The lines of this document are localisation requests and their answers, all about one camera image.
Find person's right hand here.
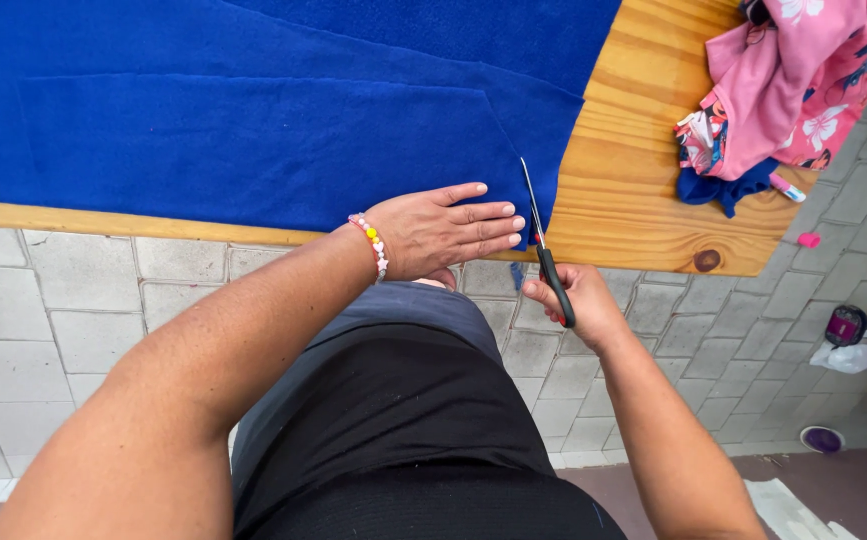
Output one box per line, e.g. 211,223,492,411
521,262,633,355

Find person's left hand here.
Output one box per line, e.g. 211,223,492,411
363,182,526,292

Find black handled scissors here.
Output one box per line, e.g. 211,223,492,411
519,156,577,329

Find blue fleece fabric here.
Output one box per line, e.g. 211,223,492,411
0,0,623,252

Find person's grey trousers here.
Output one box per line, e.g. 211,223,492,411
231,280,505,481

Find dark blue fabric scrap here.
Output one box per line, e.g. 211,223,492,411
676,156,781,219

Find person's black shirt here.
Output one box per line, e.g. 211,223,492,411
232,322,629,540

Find pink white marker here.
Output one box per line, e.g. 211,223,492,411
768,173,808,204

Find black pink tape measure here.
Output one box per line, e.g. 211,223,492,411
825,304,867,348

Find white plastic bag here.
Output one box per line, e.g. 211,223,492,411
809,330,867,375

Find purple round lid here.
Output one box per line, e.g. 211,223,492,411
800,425,846,455

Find white paper sheet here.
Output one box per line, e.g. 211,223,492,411
744,477,860,540

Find pink floral fabric heap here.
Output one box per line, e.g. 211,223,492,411
674,0,867,182

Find colourful bead bracelet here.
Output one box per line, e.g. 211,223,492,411
348,212,390,284

